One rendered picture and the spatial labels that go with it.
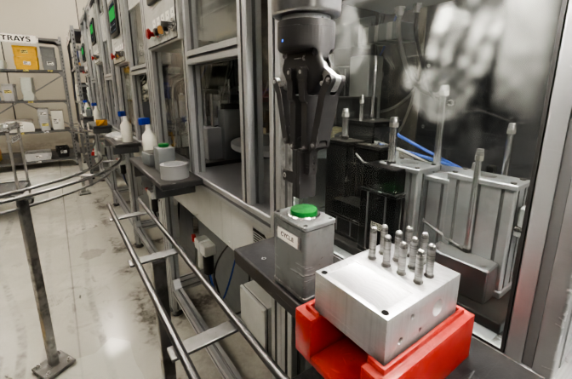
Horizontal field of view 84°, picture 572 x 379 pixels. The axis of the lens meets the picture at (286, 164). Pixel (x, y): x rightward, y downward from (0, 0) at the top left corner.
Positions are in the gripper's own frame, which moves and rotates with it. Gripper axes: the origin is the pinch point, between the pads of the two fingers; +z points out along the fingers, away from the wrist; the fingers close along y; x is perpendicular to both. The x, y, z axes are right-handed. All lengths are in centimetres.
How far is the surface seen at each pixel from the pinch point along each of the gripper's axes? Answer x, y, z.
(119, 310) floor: 13, 148, 109
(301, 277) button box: 2.9, -3.3, 14.0
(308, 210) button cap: 0.1, -1.2, 5.3
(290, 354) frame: -10, 17, 50
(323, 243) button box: -0.4, -3.8, 9.5
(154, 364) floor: 6, 98, 109
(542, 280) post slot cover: -10.5, -26.2, 7.5
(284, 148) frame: -10.5, 19.8, 0.4
